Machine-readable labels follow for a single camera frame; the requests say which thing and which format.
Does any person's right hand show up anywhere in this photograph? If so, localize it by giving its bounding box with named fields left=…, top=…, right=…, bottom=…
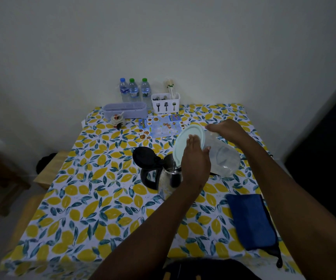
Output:
left=205, top=119, right=249, bottom=149

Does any person's left hand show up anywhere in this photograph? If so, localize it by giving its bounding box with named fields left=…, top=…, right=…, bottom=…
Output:
left=181, top=134, right=212, bottom=196

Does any clear pitcher pale green lid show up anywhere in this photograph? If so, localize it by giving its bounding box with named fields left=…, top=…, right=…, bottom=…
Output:
left=172, top=124, right=241, bottom=178

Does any steel electric kettle black handle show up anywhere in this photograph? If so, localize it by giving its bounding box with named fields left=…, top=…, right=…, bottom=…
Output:
left=132, top=146, right=186, bottom=201

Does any blue cloth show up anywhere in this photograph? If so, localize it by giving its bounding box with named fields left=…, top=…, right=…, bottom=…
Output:
left=225, top=194, right=284, bottom=269

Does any person's left forearm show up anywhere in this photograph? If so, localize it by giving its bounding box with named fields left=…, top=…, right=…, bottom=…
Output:
left=90, top=183, right=203, bottom=280

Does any person's right forearm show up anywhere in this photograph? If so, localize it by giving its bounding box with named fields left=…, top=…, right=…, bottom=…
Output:
left=235, top=134, right=336, bottom=280

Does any green cap water bottle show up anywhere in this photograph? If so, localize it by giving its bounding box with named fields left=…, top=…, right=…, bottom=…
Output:
left=141, top=78, right=153, bottom=108
left=128, top=78, right=141, bottom=102

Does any blue cap water bottle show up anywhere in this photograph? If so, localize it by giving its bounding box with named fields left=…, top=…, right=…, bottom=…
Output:
left=119, top=77, right=131, bottom=102

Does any person's dark clothing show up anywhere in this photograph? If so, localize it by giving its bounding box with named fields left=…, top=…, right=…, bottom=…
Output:
left=156, top=258, right=262, bottom=280

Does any white cutlery caddy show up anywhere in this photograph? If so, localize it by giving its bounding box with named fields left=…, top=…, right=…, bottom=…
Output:
left=151, top=93, right=181, bottom=114

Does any bundle of pale chopsticks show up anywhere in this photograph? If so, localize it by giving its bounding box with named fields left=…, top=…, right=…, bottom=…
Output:
left=165, top=79, right=176, bottom=100

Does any lilac oblong container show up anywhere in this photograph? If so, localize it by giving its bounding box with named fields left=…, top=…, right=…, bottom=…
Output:
left=103, top=101, right=148, bottom=120

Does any small white patterned jar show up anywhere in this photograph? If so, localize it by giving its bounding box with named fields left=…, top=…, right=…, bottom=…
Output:
left=110, top=112, right=126, bottom=127

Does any lemon print covered table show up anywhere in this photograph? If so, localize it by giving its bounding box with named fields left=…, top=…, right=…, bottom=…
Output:
left=0, top=103, right=303, bottom=280

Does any light wooden bench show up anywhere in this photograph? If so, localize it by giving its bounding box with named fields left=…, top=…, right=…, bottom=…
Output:
left=6, top=194, right=46, bottom=254
left=33, top=150, right=69, bottom=191

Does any black rounded object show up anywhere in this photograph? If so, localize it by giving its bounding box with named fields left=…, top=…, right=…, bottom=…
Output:
left=36, top=153, right=58, bottom=175

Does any dark wooden stool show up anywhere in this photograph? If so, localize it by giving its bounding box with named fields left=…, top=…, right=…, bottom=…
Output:
left=0, top=157, right=31, bottom=218

